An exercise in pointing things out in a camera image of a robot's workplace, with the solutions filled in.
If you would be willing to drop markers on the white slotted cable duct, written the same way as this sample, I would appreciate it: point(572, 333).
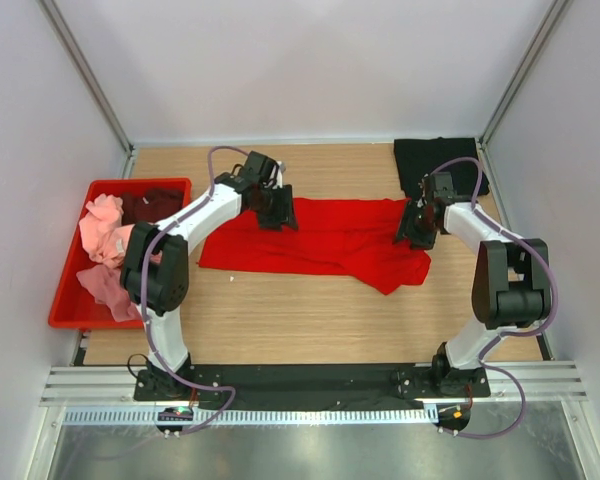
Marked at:
point(163, 416)

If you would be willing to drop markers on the dark maroon t shirt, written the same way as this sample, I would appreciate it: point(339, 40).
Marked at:
point(153, 205)

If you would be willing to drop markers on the aluminium frame post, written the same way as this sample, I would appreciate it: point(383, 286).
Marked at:
point(542, 35)
point(84, 70)

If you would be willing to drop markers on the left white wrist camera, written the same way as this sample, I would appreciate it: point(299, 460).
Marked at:
point(280, 170)

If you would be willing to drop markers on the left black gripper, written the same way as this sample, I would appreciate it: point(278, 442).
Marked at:
point(284, 215)

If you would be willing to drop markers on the red t shirt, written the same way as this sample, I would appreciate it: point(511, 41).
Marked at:
point(347, 237)

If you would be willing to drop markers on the light pink t shirt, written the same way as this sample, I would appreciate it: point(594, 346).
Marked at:
point(103, 237)

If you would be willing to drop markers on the folded black t shirt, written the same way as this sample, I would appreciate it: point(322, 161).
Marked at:
point(417, 157)

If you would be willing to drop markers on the dusty pink t shirt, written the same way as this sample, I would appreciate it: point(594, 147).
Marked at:
point(103, 284)

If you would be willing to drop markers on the right aluminium frame post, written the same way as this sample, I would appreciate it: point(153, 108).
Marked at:
point(542, 35)

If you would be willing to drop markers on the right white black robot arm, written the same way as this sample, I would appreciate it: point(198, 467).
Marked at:
point(511, 288)

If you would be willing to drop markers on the left aluminium frame post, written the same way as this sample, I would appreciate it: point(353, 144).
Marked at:
point(84, 70)

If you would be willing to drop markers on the red plastic bin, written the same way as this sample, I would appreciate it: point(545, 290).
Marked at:
point(73, 306)

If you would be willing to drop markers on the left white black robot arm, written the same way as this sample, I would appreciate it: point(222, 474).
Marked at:
point(155, 270)

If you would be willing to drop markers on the aluminium front rail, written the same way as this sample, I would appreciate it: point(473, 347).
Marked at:
point(113, 385)

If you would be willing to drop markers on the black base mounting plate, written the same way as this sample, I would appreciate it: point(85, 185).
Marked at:
point(305, 382)

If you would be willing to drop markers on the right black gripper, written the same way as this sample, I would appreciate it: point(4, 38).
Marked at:
point(420, 241)

